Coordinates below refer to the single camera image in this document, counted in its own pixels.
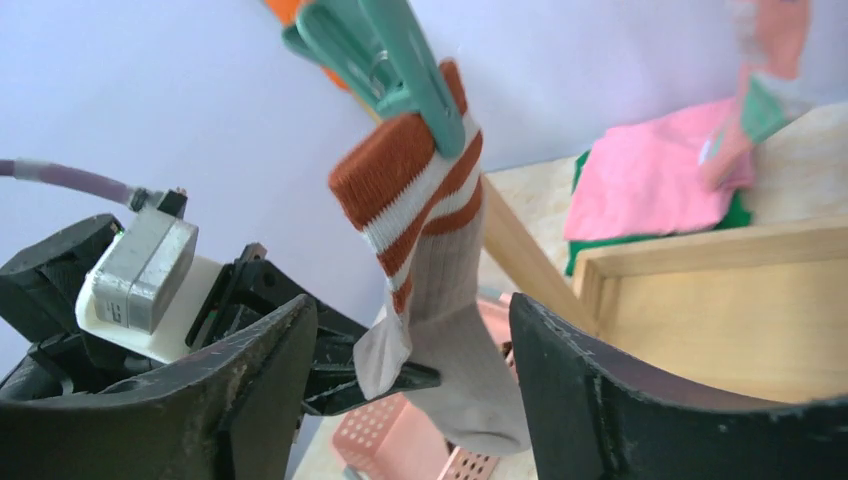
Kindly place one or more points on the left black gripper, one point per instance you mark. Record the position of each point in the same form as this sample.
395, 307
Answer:
265, 298

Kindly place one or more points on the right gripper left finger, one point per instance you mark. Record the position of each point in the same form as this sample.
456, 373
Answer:
228, 411

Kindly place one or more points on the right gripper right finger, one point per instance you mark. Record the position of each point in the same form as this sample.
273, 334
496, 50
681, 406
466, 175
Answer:
596, 412

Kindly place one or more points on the grey sock red stripes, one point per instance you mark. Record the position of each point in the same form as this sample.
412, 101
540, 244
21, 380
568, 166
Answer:
422, 215

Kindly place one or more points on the wooden hanger rack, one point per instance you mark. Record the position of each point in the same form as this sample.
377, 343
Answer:
759, 311

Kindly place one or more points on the pink plastic basket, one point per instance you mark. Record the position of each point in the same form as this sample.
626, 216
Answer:
391, 439

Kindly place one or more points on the pink folded cloth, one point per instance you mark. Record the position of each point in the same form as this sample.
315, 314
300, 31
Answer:
643, 179

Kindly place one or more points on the teal clip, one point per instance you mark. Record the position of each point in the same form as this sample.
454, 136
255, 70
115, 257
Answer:
379, 50

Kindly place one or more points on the orange clip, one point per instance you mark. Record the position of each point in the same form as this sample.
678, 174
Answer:
287, 12

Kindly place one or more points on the pink patterned sock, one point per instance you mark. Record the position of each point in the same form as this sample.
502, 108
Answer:
771, 35

